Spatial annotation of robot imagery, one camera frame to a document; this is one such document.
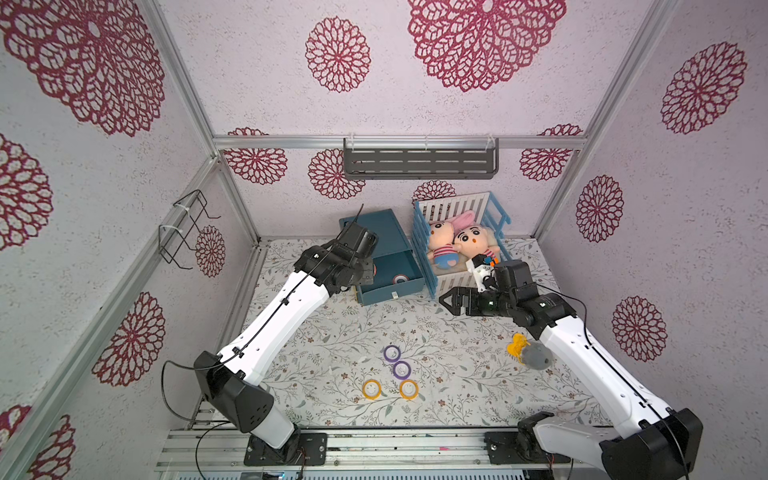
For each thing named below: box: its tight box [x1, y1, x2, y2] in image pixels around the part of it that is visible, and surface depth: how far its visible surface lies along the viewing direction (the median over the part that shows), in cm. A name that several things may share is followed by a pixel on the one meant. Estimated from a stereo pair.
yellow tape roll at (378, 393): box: [362, 379, 383, 400], surface depth 85 cm
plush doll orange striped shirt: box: [452, 226, 501, 259], surface depth 104 cm
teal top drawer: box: [357, 250, 425, 306], surface depth 89 cm
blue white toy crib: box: [412, 191, 513, 299], surface depth 106 cm
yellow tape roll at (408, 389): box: [399, 379, 419, 400], surface depth 85 cm
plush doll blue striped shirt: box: [427, 210, 471, 270], surface depth 105 cm
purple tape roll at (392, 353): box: [383, 344, 401, 363], surface depth 92 cm
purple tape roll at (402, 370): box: [393, 361, 412, 380], surface depth 89 cm
